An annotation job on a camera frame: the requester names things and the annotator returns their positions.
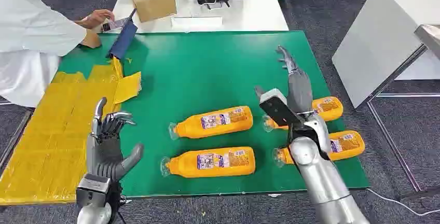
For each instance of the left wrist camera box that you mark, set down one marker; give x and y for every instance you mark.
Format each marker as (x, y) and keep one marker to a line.
(92, 188)

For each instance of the person in white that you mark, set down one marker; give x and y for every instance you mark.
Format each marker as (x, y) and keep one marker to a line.
(27, 37)

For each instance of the person's left hand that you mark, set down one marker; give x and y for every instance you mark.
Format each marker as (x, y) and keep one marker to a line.
(98, 17)

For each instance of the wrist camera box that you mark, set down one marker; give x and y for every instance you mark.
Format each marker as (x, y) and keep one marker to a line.
(276, 107)
(92, 188)

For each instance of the steel bench corner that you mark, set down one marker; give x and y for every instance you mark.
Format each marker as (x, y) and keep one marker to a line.
(429, 38)

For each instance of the white table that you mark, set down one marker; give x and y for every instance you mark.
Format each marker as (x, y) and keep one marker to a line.
(251, 13)

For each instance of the orange drink bottle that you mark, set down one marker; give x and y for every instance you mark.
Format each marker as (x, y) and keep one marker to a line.
(347, 146)
(213, 122)
(328, 108)
(209, 162)

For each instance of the printed card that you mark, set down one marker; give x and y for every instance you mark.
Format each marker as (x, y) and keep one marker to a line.
(115, 24)

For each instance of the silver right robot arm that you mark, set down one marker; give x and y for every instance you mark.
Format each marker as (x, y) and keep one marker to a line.
(319, 177)

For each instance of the metal table frame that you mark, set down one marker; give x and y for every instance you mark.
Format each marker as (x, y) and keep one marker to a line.
(392, 140)

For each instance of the white tilted panel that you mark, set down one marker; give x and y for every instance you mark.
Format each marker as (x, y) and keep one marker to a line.
(378, 40)

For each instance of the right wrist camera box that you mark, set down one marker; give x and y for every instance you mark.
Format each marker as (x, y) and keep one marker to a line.
(276, 107)

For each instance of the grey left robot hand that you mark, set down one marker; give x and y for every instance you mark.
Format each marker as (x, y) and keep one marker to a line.
(105, 150)

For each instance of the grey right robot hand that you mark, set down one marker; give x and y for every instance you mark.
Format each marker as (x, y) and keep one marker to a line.
(299, 92)

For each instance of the green mat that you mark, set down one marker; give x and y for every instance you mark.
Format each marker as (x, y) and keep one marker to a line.
(213, 68)

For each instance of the dark blue folder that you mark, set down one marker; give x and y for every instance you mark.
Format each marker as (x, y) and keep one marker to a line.
(123, 40)

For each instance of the yellow sheet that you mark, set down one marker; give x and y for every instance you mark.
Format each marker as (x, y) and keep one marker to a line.
(51, 140)

